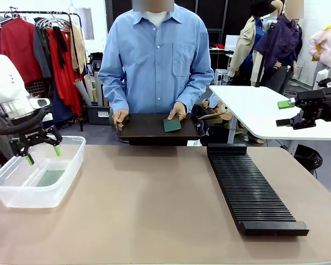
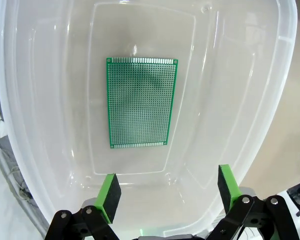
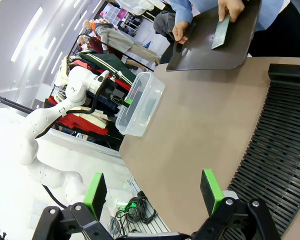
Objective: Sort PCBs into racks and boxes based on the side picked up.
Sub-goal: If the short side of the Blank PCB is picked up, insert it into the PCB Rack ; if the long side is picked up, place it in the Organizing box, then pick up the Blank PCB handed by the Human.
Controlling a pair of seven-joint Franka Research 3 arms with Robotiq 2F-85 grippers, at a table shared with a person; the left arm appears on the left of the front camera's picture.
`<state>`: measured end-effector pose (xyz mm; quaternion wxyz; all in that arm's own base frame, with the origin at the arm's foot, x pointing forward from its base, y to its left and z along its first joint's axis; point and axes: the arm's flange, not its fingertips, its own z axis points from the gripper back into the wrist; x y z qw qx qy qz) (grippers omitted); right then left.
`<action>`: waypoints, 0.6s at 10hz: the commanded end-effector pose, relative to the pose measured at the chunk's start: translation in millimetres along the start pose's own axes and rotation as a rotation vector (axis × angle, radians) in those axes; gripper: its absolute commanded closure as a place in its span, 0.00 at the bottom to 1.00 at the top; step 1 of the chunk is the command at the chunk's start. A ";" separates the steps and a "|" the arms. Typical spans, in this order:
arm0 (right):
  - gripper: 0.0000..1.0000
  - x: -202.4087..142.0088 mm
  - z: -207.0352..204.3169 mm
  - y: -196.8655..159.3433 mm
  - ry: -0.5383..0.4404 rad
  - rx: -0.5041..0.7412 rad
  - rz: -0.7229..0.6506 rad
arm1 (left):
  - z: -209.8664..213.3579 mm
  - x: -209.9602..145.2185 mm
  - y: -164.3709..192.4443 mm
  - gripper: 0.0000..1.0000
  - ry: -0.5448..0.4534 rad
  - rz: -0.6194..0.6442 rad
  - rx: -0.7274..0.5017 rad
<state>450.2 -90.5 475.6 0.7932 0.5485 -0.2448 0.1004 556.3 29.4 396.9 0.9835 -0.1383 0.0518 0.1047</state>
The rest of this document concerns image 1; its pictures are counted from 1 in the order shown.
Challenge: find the black tripod pole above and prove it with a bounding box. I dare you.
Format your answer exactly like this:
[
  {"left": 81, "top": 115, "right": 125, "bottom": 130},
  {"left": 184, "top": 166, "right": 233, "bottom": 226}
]
[{"left": 255, "top": 23, "right": 275, "bottom": 88}]

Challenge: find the beige trench coat mannequin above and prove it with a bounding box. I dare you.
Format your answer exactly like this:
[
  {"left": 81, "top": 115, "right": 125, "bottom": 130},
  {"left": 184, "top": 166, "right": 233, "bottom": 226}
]
[{"left": 227, "top": 0, "right": 276, "bottom": 86}]

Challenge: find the person's right hand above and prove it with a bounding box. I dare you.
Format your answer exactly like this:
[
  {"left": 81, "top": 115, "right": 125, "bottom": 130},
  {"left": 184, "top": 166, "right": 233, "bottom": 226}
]
[{"left": 112, "top": 109, "right": 130, "bottom": 130}]

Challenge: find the red hanging shirt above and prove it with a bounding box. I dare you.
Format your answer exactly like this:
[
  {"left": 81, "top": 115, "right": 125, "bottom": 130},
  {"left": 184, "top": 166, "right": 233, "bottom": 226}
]
[{"left": 0, "top": 18, "right": 44, "bottom": 85}]

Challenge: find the grey paper roll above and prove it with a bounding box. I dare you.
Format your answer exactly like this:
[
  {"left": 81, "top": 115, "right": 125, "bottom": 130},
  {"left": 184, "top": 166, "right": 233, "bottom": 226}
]
[{"left": 73, "top": 78, "right": 92, "bottom": 107}]

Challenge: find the black plastic tray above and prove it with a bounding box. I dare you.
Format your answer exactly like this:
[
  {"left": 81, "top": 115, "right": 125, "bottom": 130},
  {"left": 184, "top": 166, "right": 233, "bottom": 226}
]
[{"left": 115, "top": 112, "right": 205, "bottom": 146}]

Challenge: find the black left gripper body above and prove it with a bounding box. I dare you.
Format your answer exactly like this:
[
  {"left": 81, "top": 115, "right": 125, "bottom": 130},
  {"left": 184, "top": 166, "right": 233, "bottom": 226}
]
[{"left": 16, "top": 127, "right": 49, "bottom": 149}]

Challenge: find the pink hoodie mannequin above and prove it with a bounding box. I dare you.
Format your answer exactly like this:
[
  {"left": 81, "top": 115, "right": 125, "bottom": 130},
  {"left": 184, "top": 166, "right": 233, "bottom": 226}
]
[{"left": 308, "top": 10, "right": 331, "bottom": 86}]

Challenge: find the grey wall frame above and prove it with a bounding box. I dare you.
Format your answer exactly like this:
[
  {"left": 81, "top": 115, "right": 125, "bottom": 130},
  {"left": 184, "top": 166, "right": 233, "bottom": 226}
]
[{"left": 77, "top": 7, "right": 95, "bottom": 41}]

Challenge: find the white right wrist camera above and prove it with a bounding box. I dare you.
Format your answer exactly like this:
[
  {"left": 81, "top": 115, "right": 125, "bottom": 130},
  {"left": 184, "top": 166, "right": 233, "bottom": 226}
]
[{"left": 316, "top": 68, "right": 331, "bottom": 89}]

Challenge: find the white computer case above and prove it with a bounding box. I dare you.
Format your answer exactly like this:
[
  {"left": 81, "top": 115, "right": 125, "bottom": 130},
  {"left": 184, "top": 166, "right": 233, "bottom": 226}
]
[{"left": 214, "top": 68, "right": 229, "bottom": 85}]

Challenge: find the navy blue hanging garment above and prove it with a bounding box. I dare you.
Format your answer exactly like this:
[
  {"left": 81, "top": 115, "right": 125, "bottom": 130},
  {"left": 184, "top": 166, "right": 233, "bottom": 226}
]
[{"left": 52, "top": 84, "right": 74, "bottom": 122}]

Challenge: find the beige paper roll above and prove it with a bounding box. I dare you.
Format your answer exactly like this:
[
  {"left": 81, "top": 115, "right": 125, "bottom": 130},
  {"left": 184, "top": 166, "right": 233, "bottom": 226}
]
[{"left": 84, "top": 73, "right": 98, "bottom": 105}]

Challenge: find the black storage crate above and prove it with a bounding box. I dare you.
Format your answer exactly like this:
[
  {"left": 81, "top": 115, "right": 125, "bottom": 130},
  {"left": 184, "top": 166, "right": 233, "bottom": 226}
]
[{"left": 85, "top": 105, "right": 111, "bottom": 126}]

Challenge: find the person's blue shirt torso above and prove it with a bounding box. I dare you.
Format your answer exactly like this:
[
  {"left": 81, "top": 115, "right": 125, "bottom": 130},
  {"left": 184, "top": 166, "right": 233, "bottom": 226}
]
[{"left": 98, "top": 2, "right": 215, "bottom": 115}]

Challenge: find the person's left forearm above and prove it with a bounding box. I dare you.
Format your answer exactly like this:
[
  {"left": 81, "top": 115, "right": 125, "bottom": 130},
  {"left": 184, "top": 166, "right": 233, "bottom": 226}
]
[{"left": 176, "top": 71, "right": 215, "bottom": 113}]

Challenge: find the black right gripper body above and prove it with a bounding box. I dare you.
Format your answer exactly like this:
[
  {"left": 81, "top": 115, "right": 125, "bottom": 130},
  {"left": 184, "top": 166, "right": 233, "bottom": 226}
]
[{"left": 295, "top": 87, "right": 331, "bottom": 128}]

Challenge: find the white board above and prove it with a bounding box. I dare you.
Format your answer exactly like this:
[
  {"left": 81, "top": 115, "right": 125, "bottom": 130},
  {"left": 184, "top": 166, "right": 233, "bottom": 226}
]
[{"left": 225, "top": 35, "right": 241, "bottom": 51}]

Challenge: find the black metal clothes rack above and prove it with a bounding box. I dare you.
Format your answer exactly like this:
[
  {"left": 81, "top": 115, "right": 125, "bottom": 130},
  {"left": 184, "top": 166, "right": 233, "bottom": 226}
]
[{"left": 0, "top": 10, "right": 85, "bottom": 132}]

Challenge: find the olive paper roll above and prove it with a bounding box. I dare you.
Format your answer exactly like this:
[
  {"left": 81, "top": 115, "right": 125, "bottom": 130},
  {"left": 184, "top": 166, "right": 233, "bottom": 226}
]
[{"left": 94, "top": 71, "right": 103, "bottom": 107}]

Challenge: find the red hanging dress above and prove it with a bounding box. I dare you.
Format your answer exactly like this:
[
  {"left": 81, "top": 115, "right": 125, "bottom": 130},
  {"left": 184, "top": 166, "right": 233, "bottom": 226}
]
[{"left": 46, "top": 27, "right": 83, "bottom": 115}]

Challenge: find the black slotted PCB rack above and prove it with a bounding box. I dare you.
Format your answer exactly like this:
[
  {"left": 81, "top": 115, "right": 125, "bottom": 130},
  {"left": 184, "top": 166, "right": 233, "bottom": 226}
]
[{"left": 206, "top": 143, "right": 310, "bottom": 237}]

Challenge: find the clear plastic box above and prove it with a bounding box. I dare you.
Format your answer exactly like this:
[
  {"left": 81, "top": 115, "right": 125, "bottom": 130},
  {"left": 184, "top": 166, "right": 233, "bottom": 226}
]
[{"left": 0, "top": 135, "right": 87, "bottom": 209}]

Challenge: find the dark grey hanging garment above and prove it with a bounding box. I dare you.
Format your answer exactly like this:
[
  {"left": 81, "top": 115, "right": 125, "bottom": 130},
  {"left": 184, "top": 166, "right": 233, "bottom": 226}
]
[{"left": 34, "top": 24, "right": 52, "bottom": 80}]

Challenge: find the person's left hand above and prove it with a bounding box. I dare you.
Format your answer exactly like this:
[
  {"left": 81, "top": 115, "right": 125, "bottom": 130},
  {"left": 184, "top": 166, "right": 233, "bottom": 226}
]
[{"left": 167, "top": 101, "right": 188, "bottom": 122}]

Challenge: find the black cable bundle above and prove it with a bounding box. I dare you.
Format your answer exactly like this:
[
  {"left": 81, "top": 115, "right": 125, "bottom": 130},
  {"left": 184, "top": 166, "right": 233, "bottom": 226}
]
[{"left": 293, "top": 144, "right": 323, "bottom": 175}]

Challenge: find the purple jacket mannequin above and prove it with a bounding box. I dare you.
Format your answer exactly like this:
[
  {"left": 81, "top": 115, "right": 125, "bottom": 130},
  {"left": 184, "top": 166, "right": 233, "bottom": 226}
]
[{"left": 253, "top": 13, "right": 303, "bottom": 94}]

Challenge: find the white table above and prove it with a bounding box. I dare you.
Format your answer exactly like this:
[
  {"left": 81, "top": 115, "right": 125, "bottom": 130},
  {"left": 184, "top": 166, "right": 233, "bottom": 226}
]
[{"left": 209, "top": 85, "right": 331, "bottom": 155}]

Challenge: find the black hanging strap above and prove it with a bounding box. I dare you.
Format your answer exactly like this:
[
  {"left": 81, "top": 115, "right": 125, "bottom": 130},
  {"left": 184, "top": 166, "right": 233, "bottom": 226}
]
[{"left": 52, "top": 26, "right": 69, "bottom": 70}]

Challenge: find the person's right forearm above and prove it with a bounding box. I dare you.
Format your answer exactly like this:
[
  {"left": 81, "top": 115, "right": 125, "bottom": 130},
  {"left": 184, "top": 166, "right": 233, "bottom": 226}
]
[{"left": 98, "top": 74, "right": 129, "bottom": 114}]

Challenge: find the beige hanging garment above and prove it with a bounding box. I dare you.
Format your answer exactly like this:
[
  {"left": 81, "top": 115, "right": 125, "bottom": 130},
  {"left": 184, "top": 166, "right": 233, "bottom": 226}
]
[{"left": 70, "top": 23, "right": 87, "bottom": 75}]

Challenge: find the black office chair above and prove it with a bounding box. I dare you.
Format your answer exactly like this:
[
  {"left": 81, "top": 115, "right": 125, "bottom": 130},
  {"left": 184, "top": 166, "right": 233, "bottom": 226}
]
[{"left": 88, "top": 52, "right": 104, "bottom": 75}]

